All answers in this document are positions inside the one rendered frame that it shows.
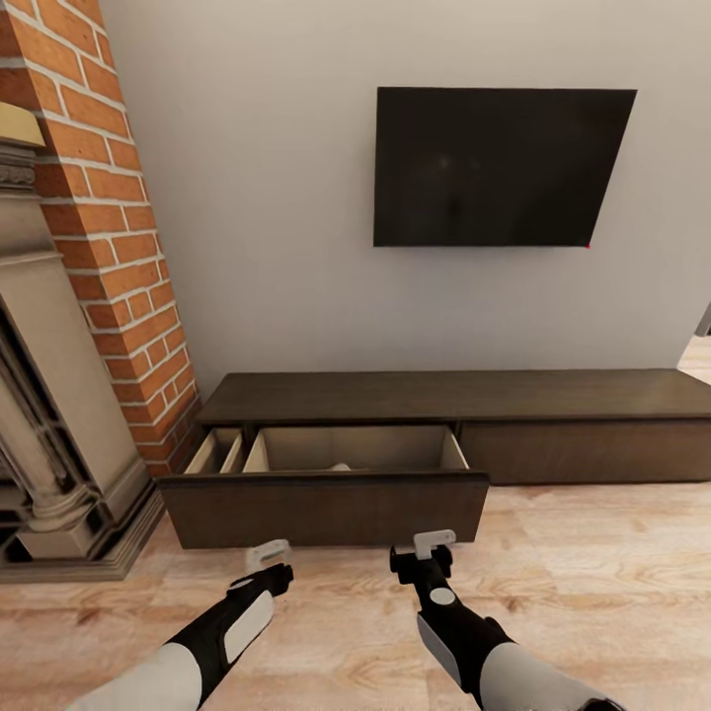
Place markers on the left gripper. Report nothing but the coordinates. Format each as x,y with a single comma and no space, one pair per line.
277,578

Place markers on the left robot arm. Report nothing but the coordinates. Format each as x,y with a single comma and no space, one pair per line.
180,675

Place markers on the wood fireplace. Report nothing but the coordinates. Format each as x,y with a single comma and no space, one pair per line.
77,502

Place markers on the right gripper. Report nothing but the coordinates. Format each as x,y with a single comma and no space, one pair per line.
411,570

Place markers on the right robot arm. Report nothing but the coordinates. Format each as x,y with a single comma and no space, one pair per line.
477,652

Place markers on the wall mounted tv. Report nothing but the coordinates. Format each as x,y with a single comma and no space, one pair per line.
493,167

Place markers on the cabinet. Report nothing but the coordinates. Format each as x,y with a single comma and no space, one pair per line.
423,448

